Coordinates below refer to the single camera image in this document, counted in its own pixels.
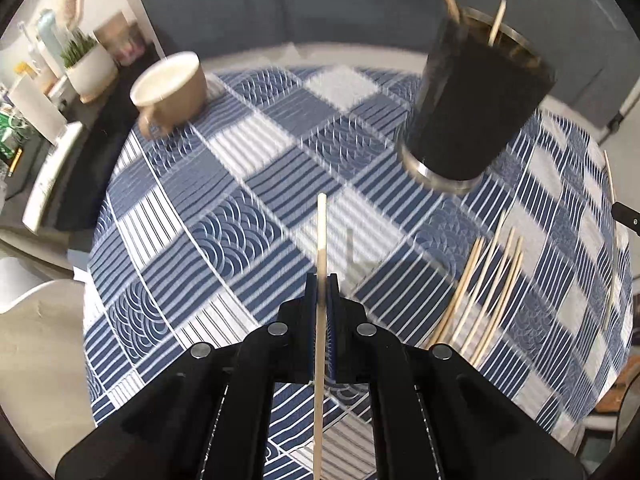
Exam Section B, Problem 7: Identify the white chair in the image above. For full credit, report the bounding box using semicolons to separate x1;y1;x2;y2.
1;257;85;314

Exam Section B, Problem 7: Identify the small potted green plant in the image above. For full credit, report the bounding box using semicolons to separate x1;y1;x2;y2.
61;29;118;103

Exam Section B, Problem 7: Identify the black cylindrical utensil holder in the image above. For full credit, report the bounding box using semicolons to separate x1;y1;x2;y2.
396;8;556;195

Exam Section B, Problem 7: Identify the white remote control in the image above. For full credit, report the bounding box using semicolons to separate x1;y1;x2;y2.
22;122;84;233

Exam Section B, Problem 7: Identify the black side shelf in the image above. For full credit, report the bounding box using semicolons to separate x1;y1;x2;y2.
39;67;140;232

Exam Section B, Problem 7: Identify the blue patterned tablecloth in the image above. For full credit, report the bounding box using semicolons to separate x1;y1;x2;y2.
56;66;632;479

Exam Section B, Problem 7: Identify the grey fabric backdrop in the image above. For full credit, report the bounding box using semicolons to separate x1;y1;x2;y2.
141;0;639;126

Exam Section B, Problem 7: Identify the beige ceramic mug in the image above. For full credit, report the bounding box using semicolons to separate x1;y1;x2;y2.
130;51;207;140

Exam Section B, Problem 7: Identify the white paper roll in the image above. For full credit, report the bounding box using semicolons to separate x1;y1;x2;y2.
9;75;66;145

